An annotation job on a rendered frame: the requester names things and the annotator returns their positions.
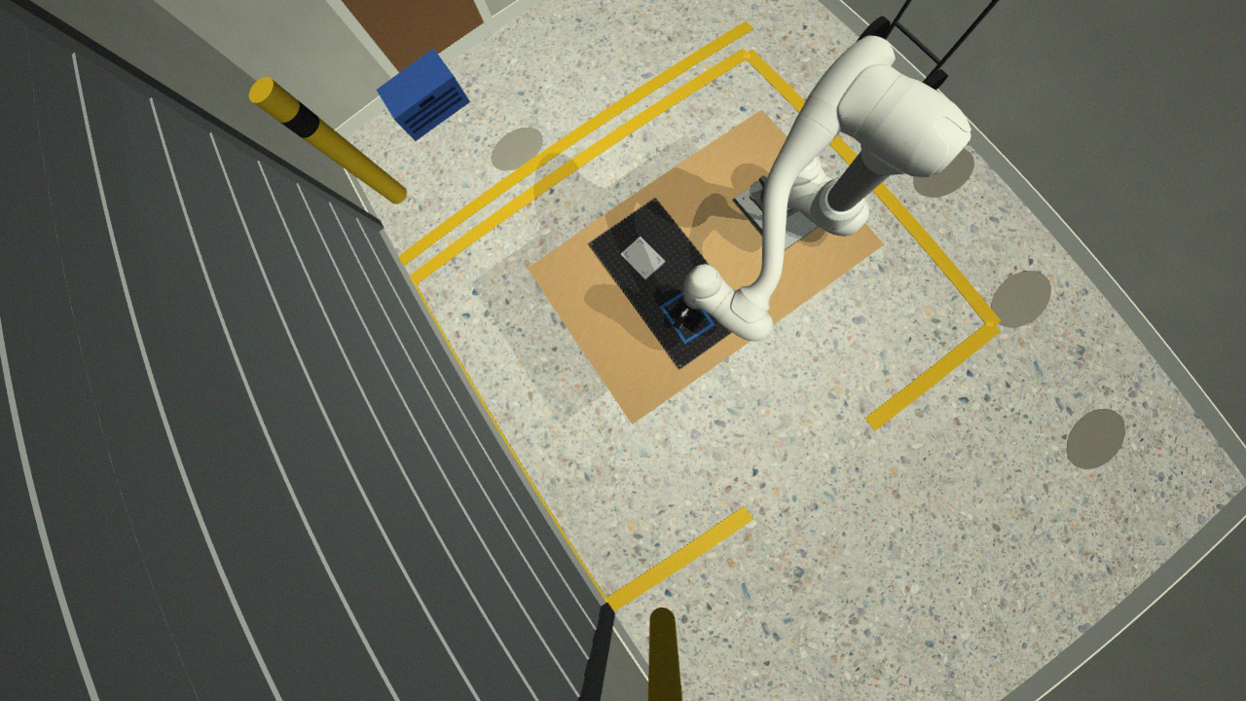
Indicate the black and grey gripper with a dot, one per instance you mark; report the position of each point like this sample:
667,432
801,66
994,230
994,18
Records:
681,318

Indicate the black well plate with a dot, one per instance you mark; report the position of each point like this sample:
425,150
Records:
678,308

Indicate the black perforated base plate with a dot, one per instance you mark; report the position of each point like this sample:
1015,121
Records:
655,225

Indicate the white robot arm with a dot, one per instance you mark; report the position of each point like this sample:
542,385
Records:
913,130

